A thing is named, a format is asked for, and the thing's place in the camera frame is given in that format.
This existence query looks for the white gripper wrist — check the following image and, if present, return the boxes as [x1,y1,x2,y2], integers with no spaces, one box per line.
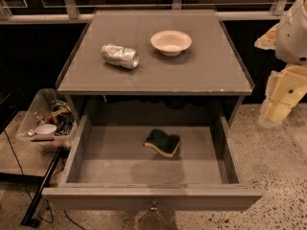
[254,0,307,127]

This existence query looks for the green and yellow sponge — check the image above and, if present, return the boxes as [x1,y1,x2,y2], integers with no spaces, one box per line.
[144,128,180,158]

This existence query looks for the open grey top drawer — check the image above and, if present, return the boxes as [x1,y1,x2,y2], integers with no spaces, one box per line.
[43,117,262,211]

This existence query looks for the white paper bowl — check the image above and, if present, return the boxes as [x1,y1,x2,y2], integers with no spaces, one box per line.
[151,31,192,57]

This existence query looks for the crushed silver soda can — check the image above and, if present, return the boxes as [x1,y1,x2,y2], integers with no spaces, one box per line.
[101,44,139,70]

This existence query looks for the assorted items in bin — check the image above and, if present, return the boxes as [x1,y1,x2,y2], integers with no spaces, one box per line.
[34,100,75,136]

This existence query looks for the clear plastic storage bin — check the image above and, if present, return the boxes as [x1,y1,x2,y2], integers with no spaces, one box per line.
[15,89,78,152]

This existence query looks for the small white bowl in bin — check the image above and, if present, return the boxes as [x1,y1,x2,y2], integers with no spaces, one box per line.
[35,124,57,135]

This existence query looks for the black metal bar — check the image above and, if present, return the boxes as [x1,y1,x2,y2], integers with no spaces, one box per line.
[21,148,63,226]

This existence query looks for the metal window railing frame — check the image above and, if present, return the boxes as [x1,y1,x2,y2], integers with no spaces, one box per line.
[0,0,295,24]

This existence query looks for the metal drawer handle knob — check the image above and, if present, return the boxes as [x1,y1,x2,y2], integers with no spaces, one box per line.
[150,200,159,213]

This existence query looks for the black cable on floor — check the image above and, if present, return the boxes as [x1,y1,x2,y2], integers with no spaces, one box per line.
[3,129,87,230]

